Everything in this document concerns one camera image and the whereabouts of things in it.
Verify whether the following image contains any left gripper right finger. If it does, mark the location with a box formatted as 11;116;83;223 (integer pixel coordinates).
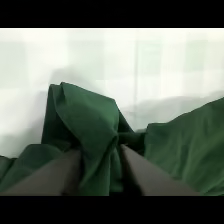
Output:
119;143;201;197

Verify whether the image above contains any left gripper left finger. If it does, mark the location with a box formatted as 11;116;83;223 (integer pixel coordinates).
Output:
0;148;83;197

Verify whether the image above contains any green shirt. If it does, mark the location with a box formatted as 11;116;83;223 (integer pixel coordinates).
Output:
0;81;224;197

